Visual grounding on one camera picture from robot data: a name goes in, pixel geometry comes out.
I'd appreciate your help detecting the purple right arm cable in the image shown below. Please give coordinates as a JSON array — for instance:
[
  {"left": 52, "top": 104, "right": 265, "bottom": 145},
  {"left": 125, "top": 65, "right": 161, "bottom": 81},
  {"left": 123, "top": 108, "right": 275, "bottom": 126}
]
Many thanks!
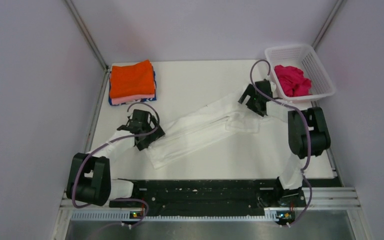
[{"left": 249, "top": 59, "right": 313, "bottom": 228}]

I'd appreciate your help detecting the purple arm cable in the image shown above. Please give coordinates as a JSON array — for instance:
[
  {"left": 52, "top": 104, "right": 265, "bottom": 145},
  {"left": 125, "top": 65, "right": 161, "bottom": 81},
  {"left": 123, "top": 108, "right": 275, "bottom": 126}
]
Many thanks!
[
  {"left": 71, "top": 102, "right": 161, "bottom": 210},
  {"left": 249, "top": 59, "right": 313, "bottom": 228}
]

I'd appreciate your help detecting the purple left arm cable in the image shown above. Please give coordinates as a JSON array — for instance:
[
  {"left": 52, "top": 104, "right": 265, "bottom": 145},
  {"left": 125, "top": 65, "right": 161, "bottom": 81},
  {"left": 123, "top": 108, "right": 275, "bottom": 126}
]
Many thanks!
[{"left": 71, "top": 102, "right": 161, "bottom": 210}]

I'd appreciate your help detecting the folded pink t shirt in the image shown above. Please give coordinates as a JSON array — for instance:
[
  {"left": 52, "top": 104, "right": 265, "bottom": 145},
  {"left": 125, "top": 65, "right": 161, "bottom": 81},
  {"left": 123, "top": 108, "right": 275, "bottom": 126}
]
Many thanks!
[{"left": 110, "top": 94, "right": 155, "bottom": 105}]

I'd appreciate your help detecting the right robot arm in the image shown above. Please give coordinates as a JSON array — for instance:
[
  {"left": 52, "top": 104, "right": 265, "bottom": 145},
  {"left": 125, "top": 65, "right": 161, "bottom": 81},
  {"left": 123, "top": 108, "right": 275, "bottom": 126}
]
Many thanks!
[{"left": 238, "top": 80, "right": 331, "bottom": 206}]

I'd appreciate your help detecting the crumpled magenta t shirt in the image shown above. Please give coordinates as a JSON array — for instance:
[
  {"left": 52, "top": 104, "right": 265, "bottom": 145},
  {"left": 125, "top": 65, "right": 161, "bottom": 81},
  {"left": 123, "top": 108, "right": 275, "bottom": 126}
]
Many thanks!
[{"left": 274, "top": 65, "right": 312, "bottom": 97}]

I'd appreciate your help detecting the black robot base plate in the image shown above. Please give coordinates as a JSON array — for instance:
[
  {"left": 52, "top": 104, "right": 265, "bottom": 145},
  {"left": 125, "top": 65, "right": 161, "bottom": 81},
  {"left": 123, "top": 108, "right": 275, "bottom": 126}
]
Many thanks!
[{"left": 108, "top": 177, "right": 342, "bottom": 219}]

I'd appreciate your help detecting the folded orange t shirt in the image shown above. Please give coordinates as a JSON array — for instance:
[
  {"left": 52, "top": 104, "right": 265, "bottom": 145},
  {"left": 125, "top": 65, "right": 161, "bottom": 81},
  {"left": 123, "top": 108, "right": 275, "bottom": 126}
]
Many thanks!
[{"left": 109, "top": 59, "right": 156, "bottom": 99}]

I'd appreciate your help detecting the aluminium frame rail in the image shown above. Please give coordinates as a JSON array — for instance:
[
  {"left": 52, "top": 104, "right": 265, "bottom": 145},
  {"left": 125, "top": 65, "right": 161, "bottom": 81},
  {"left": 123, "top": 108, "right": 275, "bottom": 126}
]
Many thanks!
[{"left": 60, "top": 187, "right": 361, "bottom": 223}]

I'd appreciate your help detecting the white printed t shirt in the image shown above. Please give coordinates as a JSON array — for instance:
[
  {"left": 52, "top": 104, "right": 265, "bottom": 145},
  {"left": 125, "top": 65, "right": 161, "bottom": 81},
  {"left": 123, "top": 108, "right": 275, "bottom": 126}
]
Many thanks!
[{"left": 145, "top": 91, "right": 264, "bottom": 169}]

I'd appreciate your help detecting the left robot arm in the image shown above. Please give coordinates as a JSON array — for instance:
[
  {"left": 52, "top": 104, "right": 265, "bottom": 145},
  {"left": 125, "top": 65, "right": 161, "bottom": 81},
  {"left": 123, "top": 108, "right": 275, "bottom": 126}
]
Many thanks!
[{"left": 66, "top": 109, "right": 165, "bottom": 209}]

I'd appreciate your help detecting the white plastic laundry basket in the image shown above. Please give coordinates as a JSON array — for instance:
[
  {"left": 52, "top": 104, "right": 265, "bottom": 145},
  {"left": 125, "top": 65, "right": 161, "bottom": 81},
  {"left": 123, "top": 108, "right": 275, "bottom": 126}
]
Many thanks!
[{"left": 264, "top": 44, "right": 336, "bottom": 103}]

